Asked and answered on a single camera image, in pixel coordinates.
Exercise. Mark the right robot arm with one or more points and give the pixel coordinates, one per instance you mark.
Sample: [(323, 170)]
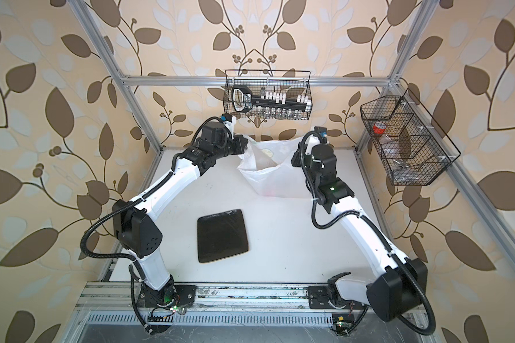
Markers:
[(399, 289)]

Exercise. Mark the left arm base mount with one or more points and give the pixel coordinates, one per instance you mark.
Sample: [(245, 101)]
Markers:
[(158, 309)]

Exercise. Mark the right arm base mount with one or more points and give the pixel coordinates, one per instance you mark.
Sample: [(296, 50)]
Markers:
[(351, 313)]

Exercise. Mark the white plastic bag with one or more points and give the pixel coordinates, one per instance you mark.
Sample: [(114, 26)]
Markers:
[(267, 167)]

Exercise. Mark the back wire basket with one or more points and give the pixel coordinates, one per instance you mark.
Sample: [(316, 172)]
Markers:
[(292, 81)]

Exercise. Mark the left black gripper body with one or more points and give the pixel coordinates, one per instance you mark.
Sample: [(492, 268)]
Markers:
[(227, 146)]

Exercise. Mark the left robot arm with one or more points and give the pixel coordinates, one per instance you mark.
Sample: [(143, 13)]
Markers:
[(134, 221)]

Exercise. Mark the black square plate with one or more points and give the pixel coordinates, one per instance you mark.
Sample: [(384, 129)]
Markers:
[(221, 235)]

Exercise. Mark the side wire basket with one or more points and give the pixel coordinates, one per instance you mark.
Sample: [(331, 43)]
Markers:
[(416, 147)]

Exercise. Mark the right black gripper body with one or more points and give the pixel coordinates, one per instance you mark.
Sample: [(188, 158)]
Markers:
[(302, 160)]

